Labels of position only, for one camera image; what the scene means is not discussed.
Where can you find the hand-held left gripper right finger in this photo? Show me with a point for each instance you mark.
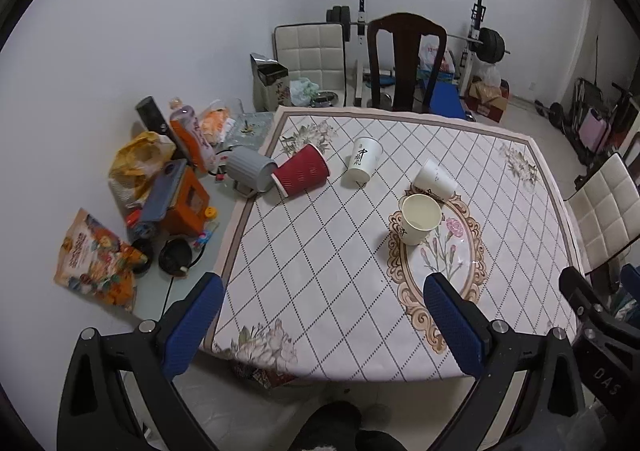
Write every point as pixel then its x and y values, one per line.
pixel 452 326

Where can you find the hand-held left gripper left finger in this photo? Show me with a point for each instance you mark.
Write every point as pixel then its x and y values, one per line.
pixel 196 323

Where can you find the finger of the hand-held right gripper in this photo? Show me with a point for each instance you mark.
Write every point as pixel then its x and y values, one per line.
pixel 631 278
pixel 577 287

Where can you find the cream printed paper cup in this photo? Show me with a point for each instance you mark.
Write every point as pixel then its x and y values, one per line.
pixel 421 217

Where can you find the plain white paper cup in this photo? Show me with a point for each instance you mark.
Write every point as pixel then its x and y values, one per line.
pixel 436 178

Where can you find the grey ribbed cup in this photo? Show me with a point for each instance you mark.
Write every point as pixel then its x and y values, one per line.
pixel 248 168

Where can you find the red ribbed paper cup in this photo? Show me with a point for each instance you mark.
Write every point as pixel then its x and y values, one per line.
pixel 302 171

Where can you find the tall white printed paper cup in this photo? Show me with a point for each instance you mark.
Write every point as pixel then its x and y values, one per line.
pixel 363 161

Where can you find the black round lid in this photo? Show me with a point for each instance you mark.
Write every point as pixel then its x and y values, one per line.
pixel 175 257

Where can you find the white padded chair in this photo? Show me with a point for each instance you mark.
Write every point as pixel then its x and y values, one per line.
pixel 310 51
pixel 605 211

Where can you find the red patterned box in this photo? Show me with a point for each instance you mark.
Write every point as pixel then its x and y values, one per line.
pixel 265 375

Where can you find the small black jar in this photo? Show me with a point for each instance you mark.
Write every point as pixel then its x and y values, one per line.
pixel 142 256

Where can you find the colourful small toy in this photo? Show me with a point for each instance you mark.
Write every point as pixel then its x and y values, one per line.
pixel 206 231

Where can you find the orange box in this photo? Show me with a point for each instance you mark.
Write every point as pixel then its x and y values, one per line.
pixel 187 203

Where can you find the colourful snack packet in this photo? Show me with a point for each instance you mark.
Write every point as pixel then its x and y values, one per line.
pixel 95 256

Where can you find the floral checked tablecloth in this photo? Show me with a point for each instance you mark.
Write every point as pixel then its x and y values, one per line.
pixel 325 281

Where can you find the grey blue book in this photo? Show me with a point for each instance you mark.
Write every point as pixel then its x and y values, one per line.
pixel 162 191

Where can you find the pink suitcase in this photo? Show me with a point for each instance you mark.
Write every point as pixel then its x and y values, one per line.
pixel 595 129

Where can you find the person's dark clothing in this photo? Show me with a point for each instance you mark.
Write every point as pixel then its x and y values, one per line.
pixel 340 431

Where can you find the black scooter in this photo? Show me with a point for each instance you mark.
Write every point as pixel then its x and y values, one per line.
pixel 625 111

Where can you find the yellow plastic bag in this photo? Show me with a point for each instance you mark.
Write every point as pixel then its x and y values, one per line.
pixel 137 161

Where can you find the black dumbbell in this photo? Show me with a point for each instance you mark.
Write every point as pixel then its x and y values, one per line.
pixel 555 112

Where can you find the orange label bottle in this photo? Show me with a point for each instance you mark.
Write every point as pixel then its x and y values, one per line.
pixel 191 138

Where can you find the red cardboard box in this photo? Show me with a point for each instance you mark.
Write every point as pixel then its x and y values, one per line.
pixel 492 107

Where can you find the orange snack bag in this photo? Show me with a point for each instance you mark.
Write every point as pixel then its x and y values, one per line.
pixel 216 123

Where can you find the grey flat tin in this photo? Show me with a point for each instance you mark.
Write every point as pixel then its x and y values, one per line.
pixel 250 128

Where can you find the black rectangular box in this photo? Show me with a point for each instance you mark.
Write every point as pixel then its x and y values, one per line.
pixel 152 115

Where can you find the blue bench pad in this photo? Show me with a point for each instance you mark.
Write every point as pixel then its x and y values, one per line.
pixel 447 100

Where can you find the silver trash bin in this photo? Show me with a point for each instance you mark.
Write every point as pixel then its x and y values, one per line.
pixel 270 92

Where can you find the black barbell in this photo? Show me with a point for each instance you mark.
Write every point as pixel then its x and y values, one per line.
pixel 492 46

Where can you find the pale green plastic bag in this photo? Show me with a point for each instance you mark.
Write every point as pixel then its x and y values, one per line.
pixel 303 91

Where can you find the metal bowl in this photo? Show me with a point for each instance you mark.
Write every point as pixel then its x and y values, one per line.
pixel 324 98

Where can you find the white red plastic bag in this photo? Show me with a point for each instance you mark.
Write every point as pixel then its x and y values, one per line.
pixel 430 53

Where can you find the dark wooden chair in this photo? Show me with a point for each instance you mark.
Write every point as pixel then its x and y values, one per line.
pixel 407 24

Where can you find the white weight rack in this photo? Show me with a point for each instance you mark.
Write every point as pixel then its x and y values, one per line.
pixel 361 33

